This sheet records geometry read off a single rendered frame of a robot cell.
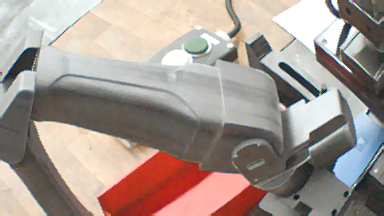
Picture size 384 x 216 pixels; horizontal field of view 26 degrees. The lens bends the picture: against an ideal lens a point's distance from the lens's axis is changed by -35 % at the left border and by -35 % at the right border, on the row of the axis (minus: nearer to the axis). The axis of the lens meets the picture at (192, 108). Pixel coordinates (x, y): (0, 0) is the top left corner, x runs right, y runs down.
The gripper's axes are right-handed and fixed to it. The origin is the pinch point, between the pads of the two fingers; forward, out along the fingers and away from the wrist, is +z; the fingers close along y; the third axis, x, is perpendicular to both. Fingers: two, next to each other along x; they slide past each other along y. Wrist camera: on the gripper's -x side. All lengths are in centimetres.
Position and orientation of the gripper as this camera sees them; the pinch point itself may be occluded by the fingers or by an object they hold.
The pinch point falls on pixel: (321, 188)
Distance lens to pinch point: 119.4
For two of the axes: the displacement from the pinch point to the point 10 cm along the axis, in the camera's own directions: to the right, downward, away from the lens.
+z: 4.3, 2.6, 8.6
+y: 5.4, -8.4, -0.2
